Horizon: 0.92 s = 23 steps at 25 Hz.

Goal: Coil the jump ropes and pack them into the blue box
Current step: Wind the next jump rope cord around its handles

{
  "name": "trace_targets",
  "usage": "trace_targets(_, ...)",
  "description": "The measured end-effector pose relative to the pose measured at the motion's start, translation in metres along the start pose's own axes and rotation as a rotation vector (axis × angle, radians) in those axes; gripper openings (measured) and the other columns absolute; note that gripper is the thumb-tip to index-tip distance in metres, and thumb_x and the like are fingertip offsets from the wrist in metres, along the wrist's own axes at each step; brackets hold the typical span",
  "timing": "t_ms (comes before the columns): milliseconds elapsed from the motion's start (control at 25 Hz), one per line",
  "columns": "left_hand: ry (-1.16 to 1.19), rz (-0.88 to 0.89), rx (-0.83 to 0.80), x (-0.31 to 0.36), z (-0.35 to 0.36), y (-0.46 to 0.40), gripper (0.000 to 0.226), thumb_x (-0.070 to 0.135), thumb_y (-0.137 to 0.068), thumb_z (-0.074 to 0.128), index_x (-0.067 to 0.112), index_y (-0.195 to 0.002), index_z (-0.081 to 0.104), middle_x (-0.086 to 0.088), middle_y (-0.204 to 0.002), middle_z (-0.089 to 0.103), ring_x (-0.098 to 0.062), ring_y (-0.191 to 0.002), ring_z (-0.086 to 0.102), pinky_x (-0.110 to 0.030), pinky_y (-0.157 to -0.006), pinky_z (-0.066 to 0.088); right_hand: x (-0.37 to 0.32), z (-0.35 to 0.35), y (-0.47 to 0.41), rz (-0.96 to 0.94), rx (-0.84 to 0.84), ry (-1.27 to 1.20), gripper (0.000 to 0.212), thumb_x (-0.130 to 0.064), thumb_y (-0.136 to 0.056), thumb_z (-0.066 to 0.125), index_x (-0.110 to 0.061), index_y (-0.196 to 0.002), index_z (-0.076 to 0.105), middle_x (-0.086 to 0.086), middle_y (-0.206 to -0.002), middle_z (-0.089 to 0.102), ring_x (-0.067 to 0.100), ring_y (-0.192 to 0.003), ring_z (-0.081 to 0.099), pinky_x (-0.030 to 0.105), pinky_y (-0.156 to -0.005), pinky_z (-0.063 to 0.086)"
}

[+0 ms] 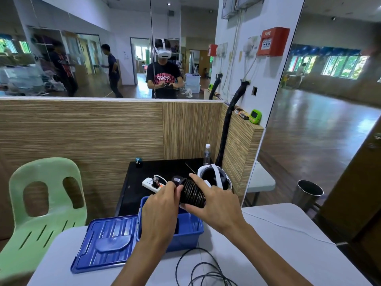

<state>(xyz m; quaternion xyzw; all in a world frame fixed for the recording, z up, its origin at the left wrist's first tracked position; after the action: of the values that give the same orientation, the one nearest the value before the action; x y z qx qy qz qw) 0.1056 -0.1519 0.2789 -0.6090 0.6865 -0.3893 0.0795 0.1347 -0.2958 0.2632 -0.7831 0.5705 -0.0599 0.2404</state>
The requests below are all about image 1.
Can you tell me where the black square table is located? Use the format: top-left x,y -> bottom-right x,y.
114,158 -> 210,218

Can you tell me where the red fire alarm box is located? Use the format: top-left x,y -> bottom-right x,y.
257,27 -> 291,57

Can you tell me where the person's right hand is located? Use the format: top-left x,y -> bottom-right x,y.
180,173 -> 248,236

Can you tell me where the white VR headset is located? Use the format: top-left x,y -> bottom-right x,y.
197,164 -> 233,191

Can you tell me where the black cable bundle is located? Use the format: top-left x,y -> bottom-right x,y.
171,175 -> 207,209

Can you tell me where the black braided cable sleeve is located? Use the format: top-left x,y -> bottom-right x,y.
215,81 -> 251,169

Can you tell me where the blue plastic box lid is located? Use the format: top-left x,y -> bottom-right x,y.
70,214 -> 139,274

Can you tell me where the striped wooden partition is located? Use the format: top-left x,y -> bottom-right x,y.
0,99 -> 265,242

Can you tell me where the blue plastic storage box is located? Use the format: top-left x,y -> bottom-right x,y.
136,196 -> 205,253

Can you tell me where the white folding table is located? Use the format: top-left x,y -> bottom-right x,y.
243,160 -> 276,207

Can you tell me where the loose black cable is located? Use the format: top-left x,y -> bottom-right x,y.
175,248 -> 239,286

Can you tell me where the brown wooden door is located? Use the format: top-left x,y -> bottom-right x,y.
316,114 -> 381,265

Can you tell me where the green plastic chair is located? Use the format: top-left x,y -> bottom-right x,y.
0,157 -> 88,281

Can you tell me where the person's right forearm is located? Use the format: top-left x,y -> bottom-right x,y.
224,223 -> 314,286

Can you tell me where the large wall mirror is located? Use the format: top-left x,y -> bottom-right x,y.
0,0 -> 221,100

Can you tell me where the person's left forearm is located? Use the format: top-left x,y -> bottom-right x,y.
112,240 -> 175,286

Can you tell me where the white wall socket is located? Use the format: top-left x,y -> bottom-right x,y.
242,36 -> 260,57

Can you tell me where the white power strip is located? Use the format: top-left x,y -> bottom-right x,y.
142,177 -> 167,193

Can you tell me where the green handheld device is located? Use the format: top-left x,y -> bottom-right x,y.
249,109 -> 263,125

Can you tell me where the person's left hand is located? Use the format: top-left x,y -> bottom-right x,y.
139,181 -> 184,248

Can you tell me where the metal trash bin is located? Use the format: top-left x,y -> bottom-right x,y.
291,179 -> 324,214

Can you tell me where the white wall-mounted box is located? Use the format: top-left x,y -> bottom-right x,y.
221,0 -> 239,20

